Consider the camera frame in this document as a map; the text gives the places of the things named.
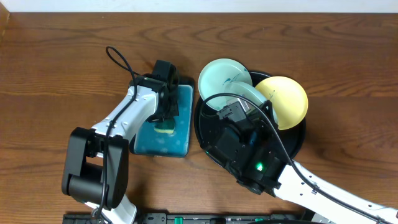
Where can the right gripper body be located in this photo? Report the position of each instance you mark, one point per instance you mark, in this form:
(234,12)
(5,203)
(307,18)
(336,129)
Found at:
(264,132)

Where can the light blue plate front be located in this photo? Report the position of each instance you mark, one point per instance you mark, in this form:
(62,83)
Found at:
(247,91)

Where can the green yellow sponge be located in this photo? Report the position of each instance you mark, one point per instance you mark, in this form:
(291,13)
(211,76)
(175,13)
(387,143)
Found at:
(167,126)

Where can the black rectangular tray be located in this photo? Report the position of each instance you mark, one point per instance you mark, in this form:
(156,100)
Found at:
(189,84)

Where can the light blue plate upper left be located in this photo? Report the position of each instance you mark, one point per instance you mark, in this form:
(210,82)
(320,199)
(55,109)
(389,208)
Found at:
(217,74)

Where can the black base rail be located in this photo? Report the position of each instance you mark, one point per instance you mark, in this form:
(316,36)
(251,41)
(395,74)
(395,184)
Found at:
(202,219)

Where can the light blue plate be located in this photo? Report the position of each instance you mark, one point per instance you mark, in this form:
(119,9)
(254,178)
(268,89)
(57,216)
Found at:
(247,91)
(217,74)

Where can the blue water basin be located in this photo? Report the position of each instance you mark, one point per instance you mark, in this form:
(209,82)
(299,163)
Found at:
(174,140)

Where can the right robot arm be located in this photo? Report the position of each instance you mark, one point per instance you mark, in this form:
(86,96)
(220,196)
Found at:
(270,168)

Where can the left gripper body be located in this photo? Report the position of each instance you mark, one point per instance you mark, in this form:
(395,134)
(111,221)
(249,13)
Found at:
(168,104)

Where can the yellow plate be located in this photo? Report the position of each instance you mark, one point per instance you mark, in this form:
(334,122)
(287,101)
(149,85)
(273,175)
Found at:
(288,98)

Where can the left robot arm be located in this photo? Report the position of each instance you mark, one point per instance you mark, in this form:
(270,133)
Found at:
(96,166)

